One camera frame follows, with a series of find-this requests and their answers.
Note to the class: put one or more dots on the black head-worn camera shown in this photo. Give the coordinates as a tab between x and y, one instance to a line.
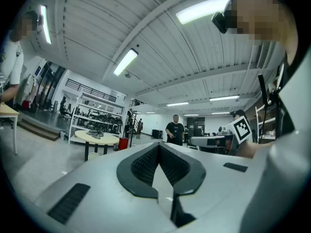
219	22

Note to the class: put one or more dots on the white lidded trash bin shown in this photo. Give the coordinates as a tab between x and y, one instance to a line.
93	156

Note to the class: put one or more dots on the person's right forearm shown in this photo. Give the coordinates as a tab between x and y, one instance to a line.
252	149

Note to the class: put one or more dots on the grey crumpled cloth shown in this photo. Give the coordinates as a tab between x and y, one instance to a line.
96	133

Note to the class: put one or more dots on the black office chair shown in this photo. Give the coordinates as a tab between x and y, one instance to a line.
64	109

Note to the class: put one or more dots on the black stanchion post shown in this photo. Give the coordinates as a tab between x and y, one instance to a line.
131	136

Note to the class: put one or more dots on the white metal rack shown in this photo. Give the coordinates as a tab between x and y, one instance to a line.
266	121

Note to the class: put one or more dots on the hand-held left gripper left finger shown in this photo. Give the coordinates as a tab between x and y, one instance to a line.
126	176

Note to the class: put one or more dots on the blue wall poster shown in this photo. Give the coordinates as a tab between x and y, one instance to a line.
38	70

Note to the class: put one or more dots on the white shelf unit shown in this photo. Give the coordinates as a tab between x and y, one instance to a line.
102	107

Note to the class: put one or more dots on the long ceiling light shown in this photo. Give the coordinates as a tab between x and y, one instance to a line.
125	62
177	104
224	98
45	23
201	10

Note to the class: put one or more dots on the wooden steps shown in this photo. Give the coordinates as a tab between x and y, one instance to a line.
39	127

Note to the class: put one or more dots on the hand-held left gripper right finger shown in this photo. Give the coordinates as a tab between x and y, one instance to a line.
194	176

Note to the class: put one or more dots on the black balcony railing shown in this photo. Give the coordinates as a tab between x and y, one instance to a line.
90	90

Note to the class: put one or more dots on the clothes rack with garments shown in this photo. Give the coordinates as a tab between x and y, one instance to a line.
30	86

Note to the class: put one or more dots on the row of black backpack devices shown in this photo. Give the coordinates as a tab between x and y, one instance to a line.
104	121

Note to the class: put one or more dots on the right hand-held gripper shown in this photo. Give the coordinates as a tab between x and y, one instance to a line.
243	130

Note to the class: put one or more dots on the small white waste bin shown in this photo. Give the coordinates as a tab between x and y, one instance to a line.
63	135

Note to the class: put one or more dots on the wooden desk with white legs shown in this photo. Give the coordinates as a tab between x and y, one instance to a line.
8	110

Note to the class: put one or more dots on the round wooden table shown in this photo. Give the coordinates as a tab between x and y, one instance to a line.
111	139

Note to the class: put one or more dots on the person's head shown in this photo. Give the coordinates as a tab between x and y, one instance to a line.
262	16

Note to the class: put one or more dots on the black box table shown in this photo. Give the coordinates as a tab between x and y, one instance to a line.
157	133

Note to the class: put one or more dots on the red bin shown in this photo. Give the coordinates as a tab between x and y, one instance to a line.
123	143

